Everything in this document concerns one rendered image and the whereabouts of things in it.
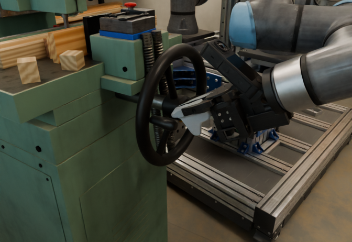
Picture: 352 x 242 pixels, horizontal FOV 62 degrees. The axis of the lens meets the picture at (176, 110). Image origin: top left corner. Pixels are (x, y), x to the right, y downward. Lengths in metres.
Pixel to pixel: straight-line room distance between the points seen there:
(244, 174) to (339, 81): 1.11
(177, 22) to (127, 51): 0.75
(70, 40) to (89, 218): 0.47
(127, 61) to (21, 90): 0.22
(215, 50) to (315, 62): 0.14
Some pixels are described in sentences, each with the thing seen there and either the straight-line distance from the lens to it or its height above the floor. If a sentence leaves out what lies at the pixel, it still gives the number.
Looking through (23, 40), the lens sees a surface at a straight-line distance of 0.80.
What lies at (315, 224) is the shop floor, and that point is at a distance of 1.64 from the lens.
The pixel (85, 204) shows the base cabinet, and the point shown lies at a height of 0.55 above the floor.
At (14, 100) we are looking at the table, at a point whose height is 0.89.
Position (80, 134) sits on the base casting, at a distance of 0.72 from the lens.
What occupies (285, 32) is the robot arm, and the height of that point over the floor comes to 1.02.
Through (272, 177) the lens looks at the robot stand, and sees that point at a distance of 1.49.
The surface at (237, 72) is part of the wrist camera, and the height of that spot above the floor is 0.96.
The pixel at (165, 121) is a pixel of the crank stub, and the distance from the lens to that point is 0.56.
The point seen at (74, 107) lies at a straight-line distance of 0.69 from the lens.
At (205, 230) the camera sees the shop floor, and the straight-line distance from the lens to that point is 1.48.
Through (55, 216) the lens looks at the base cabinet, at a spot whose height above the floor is 0.54.
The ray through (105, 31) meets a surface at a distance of 0.71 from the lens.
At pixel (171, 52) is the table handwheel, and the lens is 0.61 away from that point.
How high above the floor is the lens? 1.11
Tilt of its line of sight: 26 degrees down
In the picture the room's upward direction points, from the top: straight up
